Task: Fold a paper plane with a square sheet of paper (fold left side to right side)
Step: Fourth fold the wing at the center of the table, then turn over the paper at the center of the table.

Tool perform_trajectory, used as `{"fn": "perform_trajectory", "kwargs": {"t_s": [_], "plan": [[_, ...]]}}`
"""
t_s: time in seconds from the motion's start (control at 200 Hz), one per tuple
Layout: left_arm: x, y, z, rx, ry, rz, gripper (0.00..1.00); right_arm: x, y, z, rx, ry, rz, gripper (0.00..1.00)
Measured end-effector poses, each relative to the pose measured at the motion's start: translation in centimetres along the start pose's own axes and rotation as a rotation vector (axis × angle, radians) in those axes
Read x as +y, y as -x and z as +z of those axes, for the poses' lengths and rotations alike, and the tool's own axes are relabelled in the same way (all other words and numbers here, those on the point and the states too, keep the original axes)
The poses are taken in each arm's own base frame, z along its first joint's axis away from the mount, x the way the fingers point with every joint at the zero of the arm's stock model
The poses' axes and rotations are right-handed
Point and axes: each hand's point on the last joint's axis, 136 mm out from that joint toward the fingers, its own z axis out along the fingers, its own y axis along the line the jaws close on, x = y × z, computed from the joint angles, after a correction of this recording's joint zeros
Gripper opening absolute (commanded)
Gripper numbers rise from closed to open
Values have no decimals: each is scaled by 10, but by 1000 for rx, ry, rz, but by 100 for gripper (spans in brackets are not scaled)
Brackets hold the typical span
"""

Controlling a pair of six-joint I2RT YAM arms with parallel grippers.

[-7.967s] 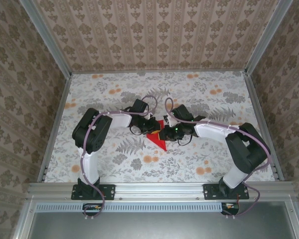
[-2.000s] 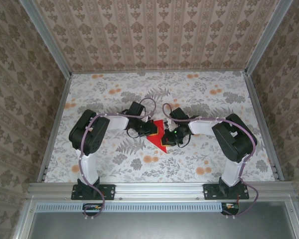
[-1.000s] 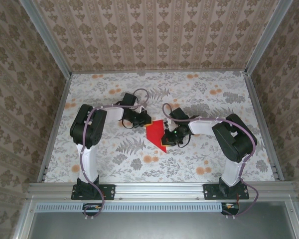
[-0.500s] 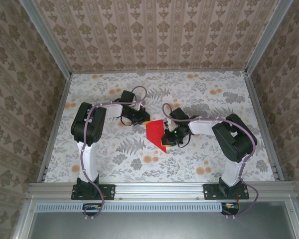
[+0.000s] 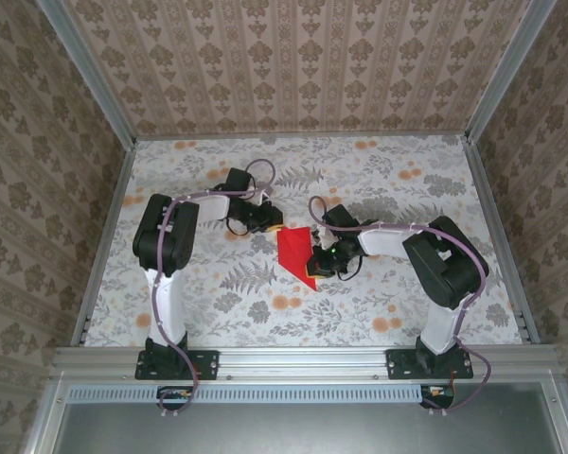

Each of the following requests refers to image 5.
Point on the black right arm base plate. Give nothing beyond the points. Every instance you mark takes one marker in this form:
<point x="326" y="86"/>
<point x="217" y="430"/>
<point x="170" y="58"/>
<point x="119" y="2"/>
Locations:
<point x="397" y="364"/>

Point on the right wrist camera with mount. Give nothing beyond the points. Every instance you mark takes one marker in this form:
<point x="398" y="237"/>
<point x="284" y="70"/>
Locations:
<point x="321" y="235"/>

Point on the aluminium outer frame bar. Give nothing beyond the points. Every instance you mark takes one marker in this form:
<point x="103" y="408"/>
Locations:
<point x="562" y="416"/>
<point x="42" y="416"/>

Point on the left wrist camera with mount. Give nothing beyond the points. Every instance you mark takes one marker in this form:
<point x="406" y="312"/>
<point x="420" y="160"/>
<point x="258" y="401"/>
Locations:
<point x="263" y="194"/>

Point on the grey metal sheet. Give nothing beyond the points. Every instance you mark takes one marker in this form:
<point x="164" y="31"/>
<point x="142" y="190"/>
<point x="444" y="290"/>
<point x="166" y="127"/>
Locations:
<point x="312" y="430"/>

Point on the aluminium corner post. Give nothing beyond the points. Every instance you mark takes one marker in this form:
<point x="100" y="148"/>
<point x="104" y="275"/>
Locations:
<point x="94" y="75"/>
<point x="498" y="75"/>

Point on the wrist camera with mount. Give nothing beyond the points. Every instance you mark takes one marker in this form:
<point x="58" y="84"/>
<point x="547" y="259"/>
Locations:
<point x="321" y="235"/>
<point x="263" y="194"/>

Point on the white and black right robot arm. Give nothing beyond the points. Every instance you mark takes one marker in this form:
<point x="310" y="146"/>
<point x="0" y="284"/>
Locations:
<point x="445" y="274"/>

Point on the aluminium side rail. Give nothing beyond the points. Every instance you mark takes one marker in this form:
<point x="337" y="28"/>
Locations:
<point x="486" y="189"/>
<point x="117" y="189"/>

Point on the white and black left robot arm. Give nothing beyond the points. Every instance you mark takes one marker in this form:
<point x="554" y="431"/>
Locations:
<point x="184" y="246"/>

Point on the red paper sheet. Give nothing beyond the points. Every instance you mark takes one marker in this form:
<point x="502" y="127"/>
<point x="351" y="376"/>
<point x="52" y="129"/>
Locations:
<point x="293" y="246"/>

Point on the floral tablecloth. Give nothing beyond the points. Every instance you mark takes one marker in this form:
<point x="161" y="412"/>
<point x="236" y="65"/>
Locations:
<point x="194" y="156"/>

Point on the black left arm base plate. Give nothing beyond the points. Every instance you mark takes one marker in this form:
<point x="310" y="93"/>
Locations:
<point x="208" y="364"/>

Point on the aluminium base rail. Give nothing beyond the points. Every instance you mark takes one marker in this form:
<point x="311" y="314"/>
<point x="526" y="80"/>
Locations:
<point x="303" y="361"/>

